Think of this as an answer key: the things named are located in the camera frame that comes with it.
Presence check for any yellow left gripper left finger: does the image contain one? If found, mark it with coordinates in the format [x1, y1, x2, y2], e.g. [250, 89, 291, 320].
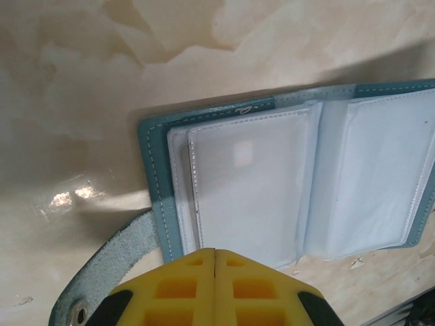
[83, 247, 215, 326]

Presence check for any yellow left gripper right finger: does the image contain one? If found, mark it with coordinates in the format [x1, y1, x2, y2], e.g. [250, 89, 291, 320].
[216, 249, 343, 326]

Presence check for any teal leather card holder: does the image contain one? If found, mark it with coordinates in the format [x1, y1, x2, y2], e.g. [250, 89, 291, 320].
[50, 77, 435, 326]

